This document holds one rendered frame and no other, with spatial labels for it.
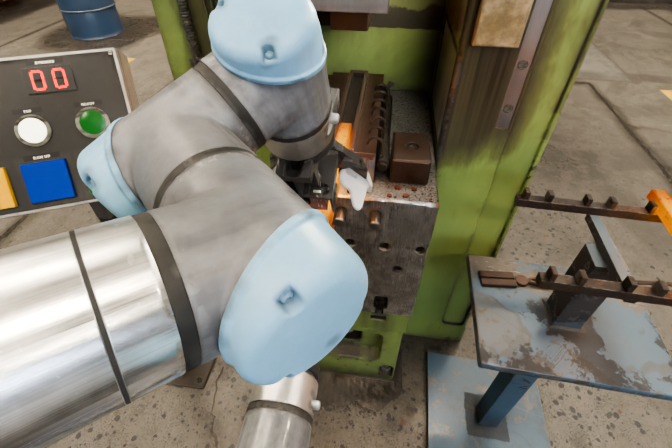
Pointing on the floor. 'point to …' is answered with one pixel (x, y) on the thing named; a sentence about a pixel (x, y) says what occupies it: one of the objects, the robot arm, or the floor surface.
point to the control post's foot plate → (196, 379)
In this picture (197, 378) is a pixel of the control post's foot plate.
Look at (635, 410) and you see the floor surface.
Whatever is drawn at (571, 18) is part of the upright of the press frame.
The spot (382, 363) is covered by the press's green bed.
